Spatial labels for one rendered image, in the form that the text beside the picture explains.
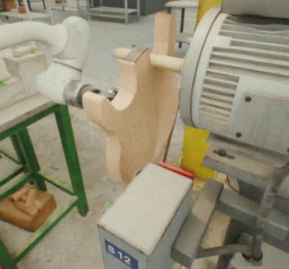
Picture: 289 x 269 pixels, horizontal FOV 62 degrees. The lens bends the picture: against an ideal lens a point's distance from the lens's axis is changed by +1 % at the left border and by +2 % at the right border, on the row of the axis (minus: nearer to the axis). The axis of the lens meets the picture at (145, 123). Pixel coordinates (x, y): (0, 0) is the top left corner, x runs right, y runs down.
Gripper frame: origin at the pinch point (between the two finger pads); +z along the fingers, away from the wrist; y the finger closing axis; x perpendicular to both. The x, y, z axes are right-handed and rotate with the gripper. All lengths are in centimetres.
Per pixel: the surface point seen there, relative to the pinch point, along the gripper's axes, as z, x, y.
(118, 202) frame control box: 15.8, 12.9, 27.7
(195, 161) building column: -6, -111, -57
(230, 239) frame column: 33.3, -15.9, 15.3
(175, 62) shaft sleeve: 10.8, 17.7, -4.2
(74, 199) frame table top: -56, -87, 14
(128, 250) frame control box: 21.0, 12.5, 32.7
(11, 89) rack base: -66, -10, 2
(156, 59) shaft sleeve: 6.0, 17.6, -4.1
